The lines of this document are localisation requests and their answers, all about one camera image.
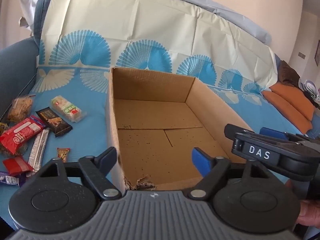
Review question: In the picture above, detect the small golden candy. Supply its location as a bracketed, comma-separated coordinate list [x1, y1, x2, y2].
[57, 147, 71, 163]

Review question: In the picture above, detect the blue and cream printed cover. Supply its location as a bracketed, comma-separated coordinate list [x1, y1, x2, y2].
[0, 0, 320, 230]

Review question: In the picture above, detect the clear bag of colourful candy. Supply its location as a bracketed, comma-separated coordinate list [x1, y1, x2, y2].
[0, 122, 28, 158]

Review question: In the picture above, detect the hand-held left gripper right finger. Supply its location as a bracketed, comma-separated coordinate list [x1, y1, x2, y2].
[184, 147, 283, 200]

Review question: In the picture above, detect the blue sofa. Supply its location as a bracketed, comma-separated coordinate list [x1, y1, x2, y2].
[0, 0, 55, 120]

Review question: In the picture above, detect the white and green snack packet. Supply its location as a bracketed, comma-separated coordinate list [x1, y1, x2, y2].
[51, 95, 87, 123]

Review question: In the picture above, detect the purple snack packet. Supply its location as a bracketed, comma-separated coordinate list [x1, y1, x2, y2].
[0, 170, 27, 187]

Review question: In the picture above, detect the small red snack packet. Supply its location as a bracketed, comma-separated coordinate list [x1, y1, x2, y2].
[2, 155, 34, 177]

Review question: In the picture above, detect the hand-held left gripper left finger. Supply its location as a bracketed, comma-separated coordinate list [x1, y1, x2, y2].
[35, 147, 125, 200]

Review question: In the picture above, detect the dark brown chocolate bar packet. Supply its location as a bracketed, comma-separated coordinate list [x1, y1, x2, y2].
[36, 107, 73, 138]

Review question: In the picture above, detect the silver snack bar wrapper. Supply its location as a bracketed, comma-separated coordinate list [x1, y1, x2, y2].
[27, 127, 50, 173]

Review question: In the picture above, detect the person's right hand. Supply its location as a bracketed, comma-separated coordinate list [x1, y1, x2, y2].
[285, 180, 320, 232]

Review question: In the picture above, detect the pile of light clothes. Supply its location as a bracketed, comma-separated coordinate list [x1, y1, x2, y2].
[299, 79, 320, 105]

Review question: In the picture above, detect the large red snack packet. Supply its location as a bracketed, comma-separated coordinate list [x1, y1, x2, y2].
[0, 115, 47, 155]

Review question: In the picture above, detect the brown cloth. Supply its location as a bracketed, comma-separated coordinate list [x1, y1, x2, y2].
[277, 60, 303, 84]

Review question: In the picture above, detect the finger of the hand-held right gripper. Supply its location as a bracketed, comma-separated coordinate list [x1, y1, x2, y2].
[224, 123, 300, 147]
[259, 127, 320, 143]

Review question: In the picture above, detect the cardboard box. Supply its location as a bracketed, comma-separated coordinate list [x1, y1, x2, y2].
[105, 66, 255, 192]

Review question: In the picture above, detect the orange cushion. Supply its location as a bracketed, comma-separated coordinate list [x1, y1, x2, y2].
[269, 82, 316, 121]
[260, 90, 313, 135]

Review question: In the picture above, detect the clear bag of cookies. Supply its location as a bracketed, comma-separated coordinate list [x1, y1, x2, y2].
[7, 94, 35, 123]

